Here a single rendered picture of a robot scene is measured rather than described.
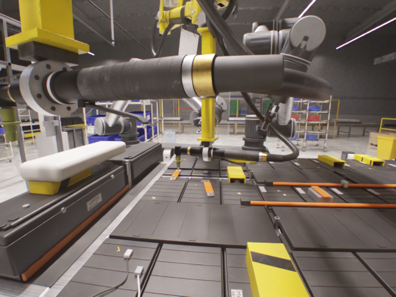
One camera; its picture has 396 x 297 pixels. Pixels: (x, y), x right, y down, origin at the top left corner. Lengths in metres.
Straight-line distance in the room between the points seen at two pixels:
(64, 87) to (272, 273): 0.42
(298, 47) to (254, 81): 0.55
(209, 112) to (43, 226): 0.67
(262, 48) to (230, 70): 0.71
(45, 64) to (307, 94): 0.36
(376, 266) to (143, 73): 0.54
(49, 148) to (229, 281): 4.26
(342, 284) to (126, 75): 0.48
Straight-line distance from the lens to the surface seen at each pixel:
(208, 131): 0.85
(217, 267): 0.43
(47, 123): 3.34
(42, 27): 0.36
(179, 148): 0.93
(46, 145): 4.50
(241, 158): 0.84
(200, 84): 0.19
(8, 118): 0.51
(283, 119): 1.88
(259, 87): 0.19
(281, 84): 0.19
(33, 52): 0.35
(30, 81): 0.35
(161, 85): 0.21
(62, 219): 0.54
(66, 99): 0.33
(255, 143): 1.93
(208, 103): 0.84
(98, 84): 0.27
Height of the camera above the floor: 1.30
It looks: 11 degrees down
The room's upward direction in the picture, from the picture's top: straight up
